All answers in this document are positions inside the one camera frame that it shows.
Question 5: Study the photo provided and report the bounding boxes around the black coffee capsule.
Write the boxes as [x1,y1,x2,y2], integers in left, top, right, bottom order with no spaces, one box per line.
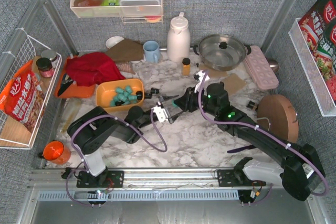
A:
[150,88,160,94]
[136,91,143,101]

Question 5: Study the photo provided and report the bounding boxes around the orange plastic storage basket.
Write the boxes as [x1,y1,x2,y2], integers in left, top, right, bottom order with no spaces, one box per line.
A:
[96,78,144,113]

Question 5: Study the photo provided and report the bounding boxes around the red cloth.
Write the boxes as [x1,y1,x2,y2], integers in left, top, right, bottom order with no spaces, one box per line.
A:
[65,52,125,87]

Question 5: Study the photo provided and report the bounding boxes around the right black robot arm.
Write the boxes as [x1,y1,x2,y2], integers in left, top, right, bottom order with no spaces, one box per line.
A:
[174,82,329,201]

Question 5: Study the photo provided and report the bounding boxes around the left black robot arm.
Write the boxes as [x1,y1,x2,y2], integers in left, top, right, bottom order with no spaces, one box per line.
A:
[67,95,179,178]

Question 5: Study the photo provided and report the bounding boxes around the brown cork coaster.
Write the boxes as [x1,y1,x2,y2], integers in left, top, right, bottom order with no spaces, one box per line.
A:
[222,73,246,96]
[207,67,227,79]

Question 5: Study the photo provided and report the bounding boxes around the small orange juice bottle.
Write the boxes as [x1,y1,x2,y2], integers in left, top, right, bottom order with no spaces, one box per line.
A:
[182,58,191,76]

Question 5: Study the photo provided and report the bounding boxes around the light blue mug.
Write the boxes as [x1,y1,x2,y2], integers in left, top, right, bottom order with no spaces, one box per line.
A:
[143,40,161,63]

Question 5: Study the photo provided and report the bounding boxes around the striped pink cloth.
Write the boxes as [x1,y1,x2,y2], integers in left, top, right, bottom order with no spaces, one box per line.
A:
[116,62,136,75]

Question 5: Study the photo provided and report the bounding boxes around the stainless steel pot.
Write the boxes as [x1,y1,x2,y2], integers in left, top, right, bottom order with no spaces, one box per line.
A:
[193,35,251,71]

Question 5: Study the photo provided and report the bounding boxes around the white thermos jug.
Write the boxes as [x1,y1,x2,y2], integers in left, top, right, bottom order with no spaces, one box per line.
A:
[167,12,191,63]

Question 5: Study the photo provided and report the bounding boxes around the white small bowl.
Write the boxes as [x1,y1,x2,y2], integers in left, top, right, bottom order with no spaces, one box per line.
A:
[105,36,124,49]

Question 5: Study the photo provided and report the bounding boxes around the pink egg tray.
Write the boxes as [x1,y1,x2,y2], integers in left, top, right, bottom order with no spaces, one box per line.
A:
[243,45,279,90]

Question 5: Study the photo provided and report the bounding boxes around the round wooden board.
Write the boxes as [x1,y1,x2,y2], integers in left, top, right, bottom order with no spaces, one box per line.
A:
[257,94,299,143]

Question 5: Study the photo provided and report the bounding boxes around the orange plastic tray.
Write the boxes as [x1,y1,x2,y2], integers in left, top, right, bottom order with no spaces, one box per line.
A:
[54,56,96,99]

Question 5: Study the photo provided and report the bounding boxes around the black kitchen knife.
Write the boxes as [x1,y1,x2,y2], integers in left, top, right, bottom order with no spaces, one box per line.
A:
[57,79,74,97]

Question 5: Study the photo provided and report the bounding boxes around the clear plastic food containers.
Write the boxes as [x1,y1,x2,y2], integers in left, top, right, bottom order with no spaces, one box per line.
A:
[119,0,161,17]

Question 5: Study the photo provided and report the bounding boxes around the orange plastic cup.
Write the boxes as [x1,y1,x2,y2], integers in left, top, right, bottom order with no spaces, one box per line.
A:
[38,141,71,165]

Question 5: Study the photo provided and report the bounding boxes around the silver lid jar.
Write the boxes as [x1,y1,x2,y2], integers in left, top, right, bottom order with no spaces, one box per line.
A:
[41,49,58,63]

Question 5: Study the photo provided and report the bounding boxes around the dark lid glass jar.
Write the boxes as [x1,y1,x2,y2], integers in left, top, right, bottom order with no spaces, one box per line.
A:
[36,58,54,78]

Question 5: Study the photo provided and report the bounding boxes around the red snack bag left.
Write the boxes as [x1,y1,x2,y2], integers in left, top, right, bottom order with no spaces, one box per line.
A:
[1,60,45,132]

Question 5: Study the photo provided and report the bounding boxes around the red seasoning bag right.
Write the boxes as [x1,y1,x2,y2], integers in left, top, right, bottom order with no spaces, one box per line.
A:
[298,0,336,83]

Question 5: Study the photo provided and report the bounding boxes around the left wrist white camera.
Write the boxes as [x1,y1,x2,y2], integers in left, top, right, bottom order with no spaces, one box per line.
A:
[152,101,170,123]

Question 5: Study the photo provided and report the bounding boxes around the purple handled knife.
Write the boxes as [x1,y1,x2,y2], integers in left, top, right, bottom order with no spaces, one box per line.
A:
[227,145,256,154]

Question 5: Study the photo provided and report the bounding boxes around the white wire basket right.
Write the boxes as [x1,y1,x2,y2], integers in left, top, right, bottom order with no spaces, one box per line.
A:
[288,18,335,117]

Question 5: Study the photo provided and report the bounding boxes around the white wire rack left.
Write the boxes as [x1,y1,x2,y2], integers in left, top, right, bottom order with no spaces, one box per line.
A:
[1,28,62,150]

